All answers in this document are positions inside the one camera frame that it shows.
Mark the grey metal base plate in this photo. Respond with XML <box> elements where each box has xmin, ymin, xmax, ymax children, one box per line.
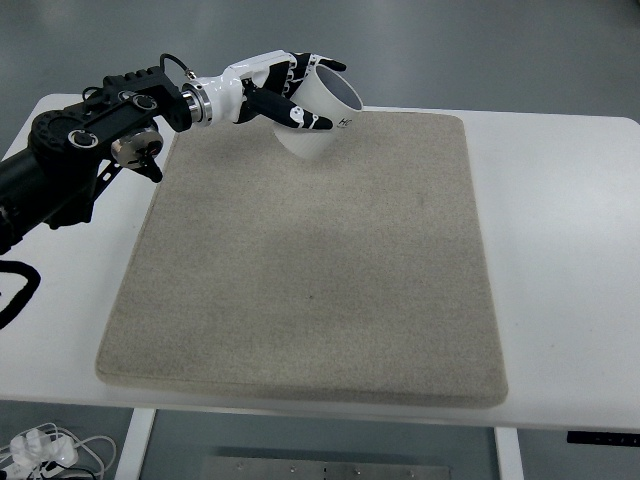
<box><xmin>200</xmin><ymin>456</ymin><xmax>451</xmax><ymax>480</ymax></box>

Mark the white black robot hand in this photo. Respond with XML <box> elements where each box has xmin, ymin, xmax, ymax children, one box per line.
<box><xmin>181</xmin><ymin>50</ymin><xmax>347</xmax><ymax>131</ymax></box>

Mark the beige felt mat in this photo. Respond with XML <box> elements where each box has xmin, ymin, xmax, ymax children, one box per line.
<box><xmin>95</xmin><ymin>111</ymin><xmax>508</xmax><ymax>408</ymax></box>

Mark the white ribbed cup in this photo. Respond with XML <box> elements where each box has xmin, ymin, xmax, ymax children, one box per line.
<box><xmin>273</xmin><ymin>64</ymin><xmax>363</xmax><ymax>160</ymax></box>

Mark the black table control panel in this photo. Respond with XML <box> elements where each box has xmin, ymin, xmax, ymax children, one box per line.
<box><xmin>566</xmin><ymin>431</ymin><xmax>640</xmax><ymax>447</ymax></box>

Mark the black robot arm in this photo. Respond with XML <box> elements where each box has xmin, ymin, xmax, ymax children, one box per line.
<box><xmin>1</xmin><ymin>50</ymin><xmax>346</xmax><ymax>252</ymax></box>

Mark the black sleeved cable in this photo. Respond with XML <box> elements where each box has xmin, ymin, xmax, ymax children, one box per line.
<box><xmin>0</xmin><ymin>258</ymin><xmax>42</xmax><ymax>331</ymax></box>

